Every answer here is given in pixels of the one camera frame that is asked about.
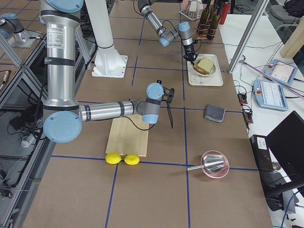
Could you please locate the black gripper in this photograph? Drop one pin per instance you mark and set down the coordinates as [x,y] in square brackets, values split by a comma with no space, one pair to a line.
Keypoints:
[189,49]
[170,113]

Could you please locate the bread slice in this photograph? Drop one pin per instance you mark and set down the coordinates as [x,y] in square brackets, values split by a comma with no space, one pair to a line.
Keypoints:
[200,70]
[206,64]

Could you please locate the dark green wine bottle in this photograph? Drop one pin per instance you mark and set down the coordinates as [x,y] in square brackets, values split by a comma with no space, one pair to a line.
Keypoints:
[204,17]

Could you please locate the white dish rack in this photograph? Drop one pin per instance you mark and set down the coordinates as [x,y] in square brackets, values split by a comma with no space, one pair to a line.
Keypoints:
[192,9]

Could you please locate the wooden cutting board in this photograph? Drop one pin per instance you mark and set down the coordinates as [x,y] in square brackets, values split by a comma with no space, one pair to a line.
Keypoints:
[128,136]

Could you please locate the grey folded cloth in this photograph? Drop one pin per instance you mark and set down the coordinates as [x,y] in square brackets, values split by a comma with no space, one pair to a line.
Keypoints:
[214,113]

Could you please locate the yellow lemon right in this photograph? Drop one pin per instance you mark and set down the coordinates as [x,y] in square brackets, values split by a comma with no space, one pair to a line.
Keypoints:
[132,159]

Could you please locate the yellow lemon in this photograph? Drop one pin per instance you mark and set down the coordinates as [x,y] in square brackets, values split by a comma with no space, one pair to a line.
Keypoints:
[113,158]
[132,159]

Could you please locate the red bottle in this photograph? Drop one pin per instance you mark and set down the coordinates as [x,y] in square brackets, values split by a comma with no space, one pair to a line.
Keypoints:
[224,12]

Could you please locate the metal scoop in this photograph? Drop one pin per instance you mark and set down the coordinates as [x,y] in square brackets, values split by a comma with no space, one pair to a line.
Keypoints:
[212,163]

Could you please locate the pink bowl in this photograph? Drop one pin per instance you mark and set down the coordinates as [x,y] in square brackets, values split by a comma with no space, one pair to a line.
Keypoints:
[219,174]

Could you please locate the yellow lemon left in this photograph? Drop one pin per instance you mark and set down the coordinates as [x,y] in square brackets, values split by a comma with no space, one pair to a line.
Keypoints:
[113,158]

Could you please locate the blue teach pendant near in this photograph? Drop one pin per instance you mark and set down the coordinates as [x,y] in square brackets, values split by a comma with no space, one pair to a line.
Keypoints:
[270,95]

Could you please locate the blue teach pendant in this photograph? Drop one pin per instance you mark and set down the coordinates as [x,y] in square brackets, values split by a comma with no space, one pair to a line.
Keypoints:
[281,71]
[270,95]

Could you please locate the blue teach pendant far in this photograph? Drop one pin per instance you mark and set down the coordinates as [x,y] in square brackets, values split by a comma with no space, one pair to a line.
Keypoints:
[281,71]

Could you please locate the black computer box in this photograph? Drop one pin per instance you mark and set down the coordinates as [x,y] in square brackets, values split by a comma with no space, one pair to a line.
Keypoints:
[261,153]

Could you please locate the black laptop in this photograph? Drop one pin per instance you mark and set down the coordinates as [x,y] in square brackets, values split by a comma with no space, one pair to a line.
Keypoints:
[286,142]

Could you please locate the copper wire bottle rack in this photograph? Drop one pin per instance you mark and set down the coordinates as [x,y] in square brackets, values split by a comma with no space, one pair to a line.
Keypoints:
[205,31]

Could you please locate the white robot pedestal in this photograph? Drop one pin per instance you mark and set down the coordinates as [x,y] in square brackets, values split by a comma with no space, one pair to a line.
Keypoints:
[108,61]

